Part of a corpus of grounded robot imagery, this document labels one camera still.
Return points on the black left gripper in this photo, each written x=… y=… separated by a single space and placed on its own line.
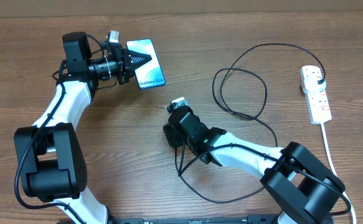
x=124 y=56

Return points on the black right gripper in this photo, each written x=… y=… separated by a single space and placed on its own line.
x=175 y=137

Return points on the blue Samsung Galaxy smartphone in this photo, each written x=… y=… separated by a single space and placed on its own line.
x=150 y=74

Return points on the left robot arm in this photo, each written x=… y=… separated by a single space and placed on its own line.
x=51 y=168

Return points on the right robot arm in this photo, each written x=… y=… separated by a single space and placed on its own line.
x=305 y=189

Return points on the white charger plug adapter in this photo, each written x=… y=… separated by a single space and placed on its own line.
x=312 y=85

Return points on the white power strip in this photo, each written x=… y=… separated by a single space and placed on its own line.
x=317 y=103

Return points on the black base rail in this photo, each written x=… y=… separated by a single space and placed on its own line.
x=250 y=219

